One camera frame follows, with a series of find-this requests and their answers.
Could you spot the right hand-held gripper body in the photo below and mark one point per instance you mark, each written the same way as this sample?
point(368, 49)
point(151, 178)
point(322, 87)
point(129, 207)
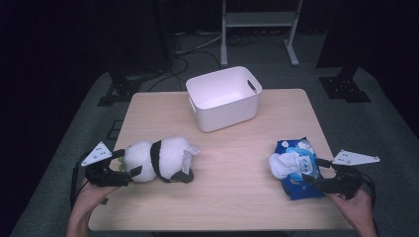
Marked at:
point(346, 184)

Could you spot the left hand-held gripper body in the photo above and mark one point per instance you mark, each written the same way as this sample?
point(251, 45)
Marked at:
point(99, 154)

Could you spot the blue wet wipes pack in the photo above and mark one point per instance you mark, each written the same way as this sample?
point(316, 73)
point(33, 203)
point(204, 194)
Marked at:
point(306, 189)

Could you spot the white wet wipe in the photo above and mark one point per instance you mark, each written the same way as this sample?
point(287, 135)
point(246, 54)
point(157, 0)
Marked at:
point(283, 164)

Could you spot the panda plush toy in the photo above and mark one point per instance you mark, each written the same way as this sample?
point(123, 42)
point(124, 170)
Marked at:
point(171, 154)

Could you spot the person's right hand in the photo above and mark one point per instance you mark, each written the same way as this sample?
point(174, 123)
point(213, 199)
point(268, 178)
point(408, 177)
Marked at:
point(355, 209)

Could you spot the person's left hand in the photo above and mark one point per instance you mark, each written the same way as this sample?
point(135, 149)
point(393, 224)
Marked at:
point(90, 197)

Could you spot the black tape square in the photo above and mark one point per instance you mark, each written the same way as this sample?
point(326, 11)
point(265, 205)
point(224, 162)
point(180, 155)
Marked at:
point(108, 135)

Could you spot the grey tape strip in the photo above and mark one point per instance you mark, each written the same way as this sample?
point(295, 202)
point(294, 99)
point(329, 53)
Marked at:
point(104, 201)

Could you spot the black stand base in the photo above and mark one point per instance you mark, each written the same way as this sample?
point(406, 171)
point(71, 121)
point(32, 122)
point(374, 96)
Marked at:
point(344, 87)
point(120, 90)

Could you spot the white plastic storage box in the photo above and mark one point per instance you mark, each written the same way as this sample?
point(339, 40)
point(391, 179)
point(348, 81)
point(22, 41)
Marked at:
point(227, 113)

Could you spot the white metal stand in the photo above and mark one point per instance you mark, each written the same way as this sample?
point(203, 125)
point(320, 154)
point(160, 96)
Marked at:
point(257, 19)

